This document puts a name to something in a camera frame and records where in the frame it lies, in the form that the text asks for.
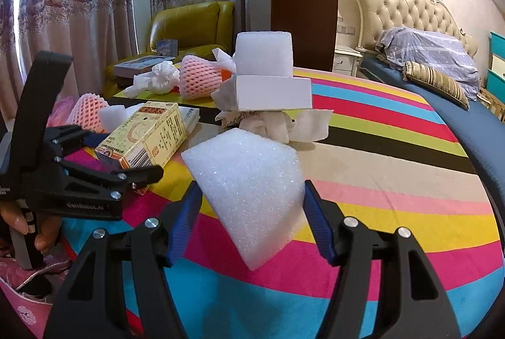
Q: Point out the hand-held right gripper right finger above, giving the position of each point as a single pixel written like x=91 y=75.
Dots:
x=317 y=224

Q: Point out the yellow medicine box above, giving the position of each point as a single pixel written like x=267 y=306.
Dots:
x=150 y=133

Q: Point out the pink lined trash bin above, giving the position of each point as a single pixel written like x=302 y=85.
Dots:
x=59 y=112

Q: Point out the thick white book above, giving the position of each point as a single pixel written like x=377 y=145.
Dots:
x=134 y=66

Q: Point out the crumpled white paper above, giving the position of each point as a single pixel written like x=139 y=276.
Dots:
x=223 y=58

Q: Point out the pink floral cloth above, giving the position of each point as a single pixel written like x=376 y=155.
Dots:
x=19 y=315

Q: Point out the thin white foam sheet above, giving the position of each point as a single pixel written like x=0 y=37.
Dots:
x=114 y=118

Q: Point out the white foam wedge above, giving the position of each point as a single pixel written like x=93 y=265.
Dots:
x=244 y=185

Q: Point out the white printed paper bag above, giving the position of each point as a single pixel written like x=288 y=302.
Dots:
x=232 y=118

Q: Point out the teal storage drawer stack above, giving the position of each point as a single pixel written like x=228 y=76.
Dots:
x=496 y=62

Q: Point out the small orange object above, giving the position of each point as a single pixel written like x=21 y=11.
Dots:
x=225 y=75

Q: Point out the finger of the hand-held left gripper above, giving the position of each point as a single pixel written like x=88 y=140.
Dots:
x=146 y=175
x=96 y=139

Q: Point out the white plastic bag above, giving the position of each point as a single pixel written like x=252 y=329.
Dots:
x=158 y=78

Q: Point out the white cardboard box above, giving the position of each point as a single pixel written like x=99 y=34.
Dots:
x=272 y=94

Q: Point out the small white carton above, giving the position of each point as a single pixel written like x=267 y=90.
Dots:
x=191 y=118

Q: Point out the bed with blue sheet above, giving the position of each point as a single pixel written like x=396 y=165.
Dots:
x=473 y=133

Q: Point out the wall outlet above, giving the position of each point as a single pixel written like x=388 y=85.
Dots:
x=346 y=27

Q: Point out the person's left hand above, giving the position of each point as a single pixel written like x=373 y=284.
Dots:
x=12 y=214

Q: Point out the yellow leather armchair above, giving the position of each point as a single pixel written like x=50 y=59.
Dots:
x=185 y=23

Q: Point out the pink foam fruit net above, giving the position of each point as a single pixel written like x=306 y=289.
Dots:
x=86 y=110
x=197 y=78

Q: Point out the brown striped pillow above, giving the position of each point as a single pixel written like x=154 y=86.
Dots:
x=434 y=84

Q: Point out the beige tufted headboard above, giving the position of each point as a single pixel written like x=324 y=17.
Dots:
x=406 y=11

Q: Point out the striped round table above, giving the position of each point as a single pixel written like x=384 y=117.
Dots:
x=374 y=165

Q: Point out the white foam block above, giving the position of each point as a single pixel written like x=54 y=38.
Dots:
x=264 y=54

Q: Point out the grey striped blanket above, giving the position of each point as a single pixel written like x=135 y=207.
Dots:
x=430 y=46

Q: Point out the white nightstand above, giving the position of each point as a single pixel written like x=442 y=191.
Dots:
x=347 y=60

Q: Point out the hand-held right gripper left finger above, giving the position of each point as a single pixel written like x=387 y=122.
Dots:
x=183 y=220

